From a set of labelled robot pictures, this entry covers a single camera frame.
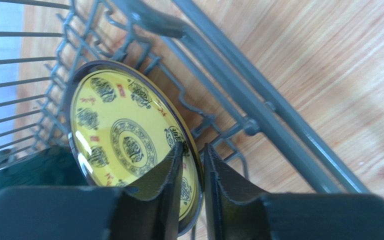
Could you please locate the yellow patterned plate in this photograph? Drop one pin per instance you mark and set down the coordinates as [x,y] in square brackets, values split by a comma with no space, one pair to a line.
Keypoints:
[121,125]

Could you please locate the dark green mug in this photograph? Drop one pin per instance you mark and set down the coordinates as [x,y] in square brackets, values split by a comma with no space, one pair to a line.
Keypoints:
[55,166]

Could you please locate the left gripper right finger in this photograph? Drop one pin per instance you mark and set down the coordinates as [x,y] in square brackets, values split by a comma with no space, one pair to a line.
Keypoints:
[237,209]

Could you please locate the grey wire dish rack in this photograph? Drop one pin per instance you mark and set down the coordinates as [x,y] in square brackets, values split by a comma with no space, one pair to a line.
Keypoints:
[223,99]

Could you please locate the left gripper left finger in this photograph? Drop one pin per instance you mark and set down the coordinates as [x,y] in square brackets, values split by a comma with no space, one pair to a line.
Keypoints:
[146,209]

